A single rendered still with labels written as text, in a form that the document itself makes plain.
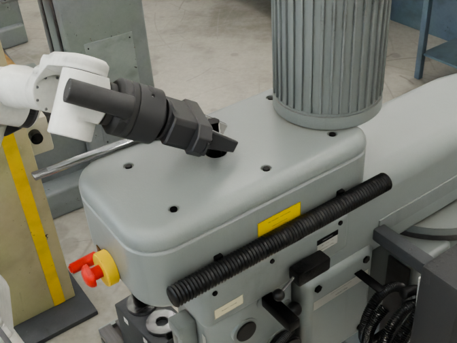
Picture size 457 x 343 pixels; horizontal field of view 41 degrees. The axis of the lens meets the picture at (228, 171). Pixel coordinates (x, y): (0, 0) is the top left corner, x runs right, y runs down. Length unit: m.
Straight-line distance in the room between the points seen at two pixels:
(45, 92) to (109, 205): 0.20
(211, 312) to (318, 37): 0.48
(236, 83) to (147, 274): 4.47
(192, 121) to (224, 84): 4.40
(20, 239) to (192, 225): 2.28
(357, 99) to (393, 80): 4.33
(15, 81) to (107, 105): 0.21
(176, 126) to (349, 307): 0.61
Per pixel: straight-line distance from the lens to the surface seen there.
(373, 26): 1.03
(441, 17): 6.18
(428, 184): 1.35
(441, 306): 1.10
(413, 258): 1.23
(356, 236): 1.24
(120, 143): 1.08
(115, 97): 0.88
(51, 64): 0.96
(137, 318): 1.81
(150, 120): 0.92
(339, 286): 1.28
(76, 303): 3.46
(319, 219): 1.03
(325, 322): 1.33
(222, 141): 0.99
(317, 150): 1.03
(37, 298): 3.40
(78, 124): 0.90
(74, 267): 1.14
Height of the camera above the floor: 2.46
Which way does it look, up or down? 36 degrees down
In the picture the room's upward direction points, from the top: 4 degrees counter-clockwise
